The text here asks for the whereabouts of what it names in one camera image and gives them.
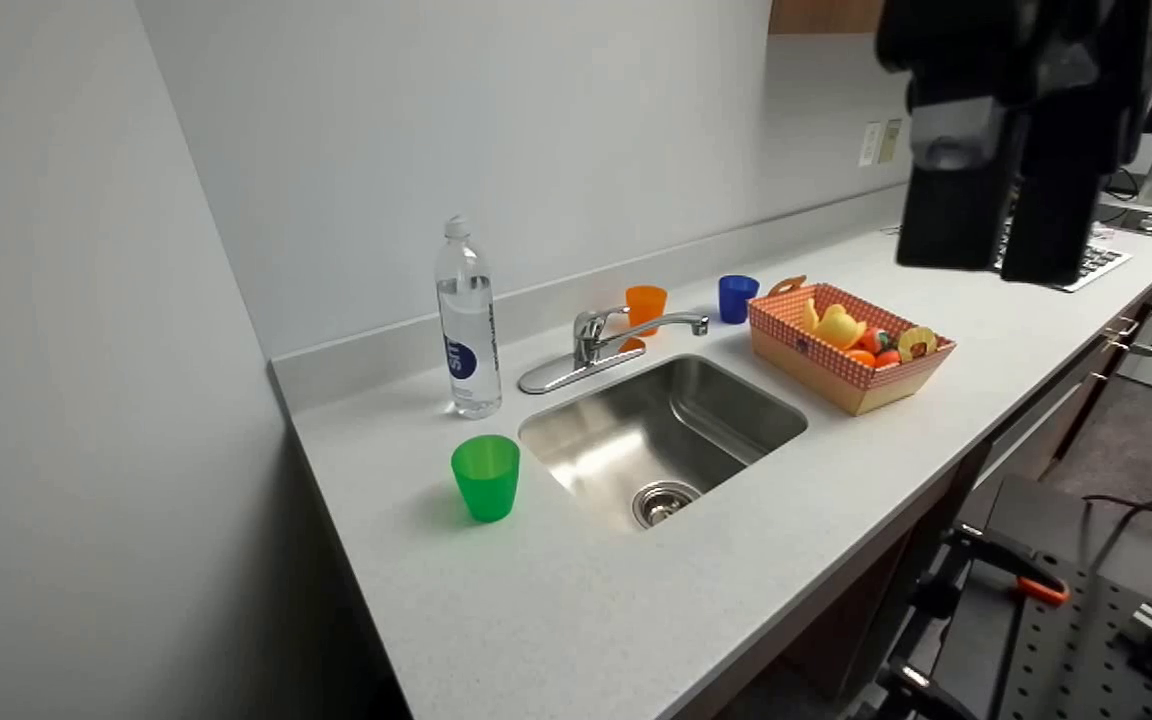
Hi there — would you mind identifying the stainless steel sink basin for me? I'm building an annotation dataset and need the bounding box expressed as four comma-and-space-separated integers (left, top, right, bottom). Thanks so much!
521, 354, 808, 531

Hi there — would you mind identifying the black orange clamp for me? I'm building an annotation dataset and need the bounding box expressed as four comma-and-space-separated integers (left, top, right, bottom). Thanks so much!
947, 524, 1070, 609

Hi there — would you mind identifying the blue plastic cup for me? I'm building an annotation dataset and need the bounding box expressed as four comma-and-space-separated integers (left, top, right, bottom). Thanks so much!
719, 276, 759, 324

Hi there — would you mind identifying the white wall outlet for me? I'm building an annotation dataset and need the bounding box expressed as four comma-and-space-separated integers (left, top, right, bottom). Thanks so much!
861, 115, 902, 166

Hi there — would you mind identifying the orange checkered cardboard tray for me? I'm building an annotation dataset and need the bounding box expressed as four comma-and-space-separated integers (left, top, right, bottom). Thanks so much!
747, 276, 954, 417

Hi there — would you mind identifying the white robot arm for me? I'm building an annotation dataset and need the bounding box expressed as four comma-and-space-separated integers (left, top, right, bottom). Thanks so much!
875, 0, 1152, 282

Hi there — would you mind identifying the chrome faucet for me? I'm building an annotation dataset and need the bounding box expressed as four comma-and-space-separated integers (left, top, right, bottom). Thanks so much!
515, 307, 712, 394

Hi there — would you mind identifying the clear plastic water bottle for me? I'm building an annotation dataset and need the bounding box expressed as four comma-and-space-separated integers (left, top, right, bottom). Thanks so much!
434, 214, 498, 417

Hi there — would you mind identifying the black perforated cart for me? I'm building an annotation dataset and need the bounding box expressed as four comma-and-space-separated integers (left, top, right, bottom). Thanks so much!
867, 475, 1152, 720

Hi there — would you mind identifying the yellow toy fruit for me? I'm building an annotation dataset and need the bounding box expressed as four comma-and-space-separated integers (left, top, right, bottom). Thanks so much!
816, 303, 867, 348

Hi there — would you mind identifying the orange plastic cup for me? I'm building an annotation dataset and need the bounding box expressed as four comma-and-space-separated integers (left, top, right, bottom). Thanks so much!
624, 282, 667, 334

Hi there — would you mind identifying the yellow toy banana piece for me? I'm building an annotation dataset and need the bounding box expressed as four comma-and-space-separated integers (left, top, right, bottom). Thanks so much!
894, 328, 941, 359

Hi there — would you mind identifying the orange toy fruit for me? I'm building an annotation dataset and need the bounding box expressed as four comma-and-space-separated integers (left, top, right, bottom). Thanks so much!
844, 348, 900, 372

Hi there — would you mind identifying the green plastic cup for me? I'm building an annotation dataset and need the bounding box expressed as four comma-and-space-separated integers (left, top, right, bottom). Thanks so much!
450, 436, 521, 524

